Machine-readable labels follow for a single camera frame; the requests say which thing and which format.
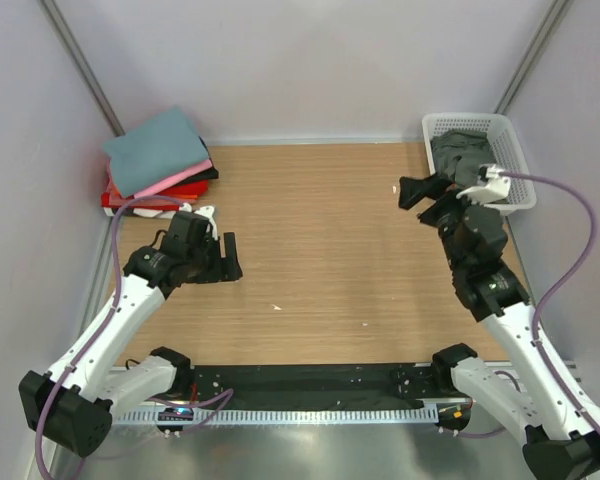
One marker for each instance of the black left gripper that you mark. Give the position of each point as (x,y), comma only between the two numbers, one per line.
(225,268)

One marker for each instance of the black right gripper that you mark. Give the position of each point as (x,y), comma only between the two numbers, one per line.
(414,190)

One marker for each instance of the dark grey t shirt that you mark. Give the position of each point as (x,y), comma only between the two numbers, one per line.
(458,155)

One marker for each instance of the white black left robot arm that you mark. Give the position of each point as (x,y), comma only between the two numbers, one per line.
(76,400)

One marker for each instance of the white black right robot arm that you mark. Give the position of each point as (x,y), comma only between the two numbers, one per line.
(555,422)

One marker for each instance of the folded white patterned t shirt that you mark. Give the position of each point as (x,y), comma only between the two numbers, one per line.
(151,213)

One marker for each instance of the folded red t shirt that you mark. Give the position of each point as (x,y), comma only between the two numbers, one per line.
(188,193)

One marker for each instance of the folded black t shirt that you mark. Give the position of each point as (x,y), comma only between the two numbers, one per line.
(210,173)

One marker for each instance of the folded pink t shirt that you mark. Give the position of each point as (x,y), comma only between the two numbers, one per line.
(174,179)

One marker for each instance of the folded teal t shirt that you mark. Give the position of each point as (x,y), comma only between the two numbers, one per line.
(163,146)

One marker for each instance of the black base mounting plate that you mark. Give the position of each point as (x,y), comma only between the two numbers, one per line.
(326,387)

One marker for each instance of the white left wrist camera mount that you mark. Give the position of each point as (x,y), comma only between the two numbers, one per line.
(207,212)

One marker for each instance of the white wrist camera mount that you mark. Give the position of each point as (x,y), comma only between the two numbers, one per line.
(207,212)
(493,185)

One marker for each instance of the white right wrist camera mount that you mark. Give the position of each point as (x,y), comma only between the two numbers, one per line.
(493,185)

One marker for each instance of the slotted grey cable duct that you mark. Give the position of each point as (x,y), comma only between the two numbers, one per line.
(152,414)

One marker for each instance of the right aluminium frame post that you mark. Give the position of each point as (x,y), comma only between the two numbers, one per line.
(557,11)

